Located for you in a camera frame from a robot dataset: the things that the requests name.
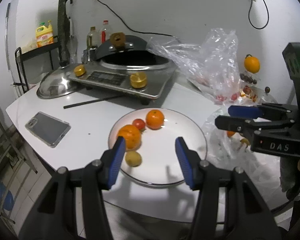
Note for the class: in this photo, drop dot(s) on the smartphone in clear case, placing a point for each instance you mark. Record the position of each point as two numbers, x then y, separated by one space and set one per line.
48 129

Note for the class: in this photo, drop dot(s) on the black chopstick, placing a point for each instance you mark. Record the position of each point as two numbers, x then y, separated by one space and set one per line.
90 102

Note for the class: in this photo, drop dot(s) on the whitish plastic bag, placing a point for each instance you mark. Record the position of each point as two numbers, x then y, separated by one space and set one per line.
30 46

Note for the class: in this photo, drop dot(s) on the steel cup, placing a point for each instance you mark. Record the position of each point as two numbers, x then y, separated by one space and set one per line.
88 55

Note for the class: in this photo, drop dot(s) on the large mandarin orange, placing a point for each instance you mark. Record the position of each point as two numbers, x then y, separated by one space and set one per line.
131 135

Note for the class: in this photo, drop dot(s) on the yellow detergent bottle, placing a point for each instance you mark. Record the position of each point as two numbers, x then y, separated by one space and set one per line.
44 37

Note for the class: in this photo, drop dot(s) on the dark vertical pipe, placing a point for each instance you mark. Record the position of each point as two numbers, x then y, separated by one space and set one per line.
62 22

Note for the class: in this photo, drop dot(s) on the clear plastic bag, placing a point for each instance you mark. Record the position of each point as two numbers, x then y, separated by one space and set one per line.
205 62

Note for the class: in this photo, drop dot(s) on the small mandarin orange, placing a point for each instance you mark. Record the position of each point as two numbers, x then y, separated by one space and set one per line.
231 133
155 118

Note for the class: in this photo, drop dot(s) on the clear plastic bottle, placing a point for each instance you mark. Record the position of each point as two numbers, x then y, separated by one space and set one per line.
73 48

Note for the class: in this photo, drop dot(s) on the black umbrella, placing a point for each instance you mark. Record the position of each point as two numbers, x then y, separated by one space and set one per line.
68 1

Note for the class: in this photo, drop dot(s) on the grey wall bar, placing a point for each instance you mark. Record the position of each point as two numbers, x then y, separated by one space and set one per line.
7 30

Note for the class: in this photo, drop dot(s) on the brown longan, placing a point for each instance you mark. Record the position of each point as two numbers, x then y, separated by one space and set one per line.
245 141
133 158

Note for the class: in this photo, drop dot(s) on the dark oil bottle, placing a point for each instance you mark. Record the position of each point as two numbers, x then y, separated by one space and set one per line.
92 39

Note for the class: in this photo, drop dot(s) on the steel cooktop stove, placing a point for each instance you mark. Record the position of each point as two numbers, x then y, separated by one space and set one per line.
155 85

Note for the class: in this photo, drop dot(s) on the dark utensil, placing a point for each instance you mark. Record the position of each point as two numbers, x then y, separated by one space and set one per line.
18 84

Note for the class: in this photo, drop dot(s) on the red cherry tomato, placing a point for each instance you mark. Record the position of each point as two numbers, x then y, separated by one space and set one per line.
235 96
139 124
220 97

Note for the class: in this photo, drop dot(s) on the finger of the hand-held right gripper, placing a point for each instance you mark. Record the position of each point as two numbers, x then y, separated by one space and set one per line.
243 111
230 123

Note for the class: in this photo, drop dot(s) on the white plate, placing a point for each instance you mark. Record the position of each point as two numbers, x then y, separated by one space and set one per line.
162 150

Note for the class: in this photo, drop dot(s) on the steel wok lid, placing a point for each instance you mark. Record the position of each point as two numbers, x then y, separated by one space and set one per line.
56 85

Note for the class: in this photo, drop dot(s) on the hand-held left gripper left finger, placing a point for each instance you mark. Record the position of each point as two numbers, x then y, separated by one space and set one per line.
116 162

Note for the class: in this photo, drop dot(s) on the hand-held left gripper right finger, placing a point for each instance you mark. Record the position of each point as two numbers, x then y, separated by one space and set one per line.
186 162

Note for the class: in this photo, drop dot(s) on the big orange with stem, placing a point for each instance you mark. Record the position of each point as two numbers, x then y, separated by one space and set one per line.
252 64

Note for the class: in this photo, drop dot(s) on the cluster of dark grapes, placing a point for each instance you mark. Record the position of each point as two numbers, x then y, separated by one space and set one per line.
248 78

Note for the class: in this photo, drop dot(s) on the gold stove knob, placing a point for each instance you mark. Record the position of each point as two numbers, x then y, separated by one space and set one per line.
79 70
138 79

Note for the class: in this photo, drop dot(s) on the red cap bottle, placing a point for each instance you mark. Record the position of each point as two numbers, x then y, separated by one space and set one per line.
105 32

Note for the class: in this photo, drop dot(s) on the black metal rack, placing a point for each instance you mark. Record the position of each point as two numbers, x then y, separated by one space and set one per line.
21 60

